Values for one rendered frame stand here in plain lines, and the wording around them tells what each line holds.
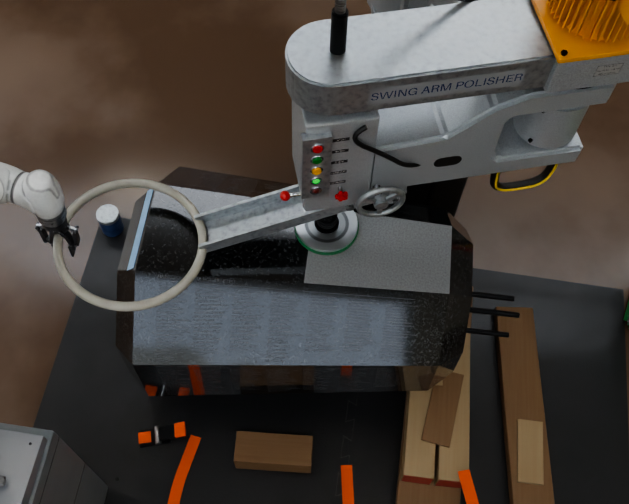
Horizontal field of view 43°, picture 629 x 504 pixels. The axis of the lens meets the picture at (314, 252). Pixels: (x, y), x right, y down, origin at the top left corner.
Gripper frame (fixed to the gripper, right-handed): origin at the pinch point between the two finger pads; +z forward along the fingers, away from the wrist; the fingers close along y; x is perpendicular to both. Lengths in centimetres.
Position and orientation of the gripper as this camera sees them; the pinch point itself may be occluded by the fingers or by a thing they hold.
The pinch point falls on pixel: (64, 247)
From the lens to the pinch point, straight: 276.7
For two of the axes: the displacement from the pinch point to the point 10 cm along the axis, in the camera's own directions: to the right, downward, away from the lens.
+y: 9.9, 1.1, 0.5
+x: 0.7, -8.8, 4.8
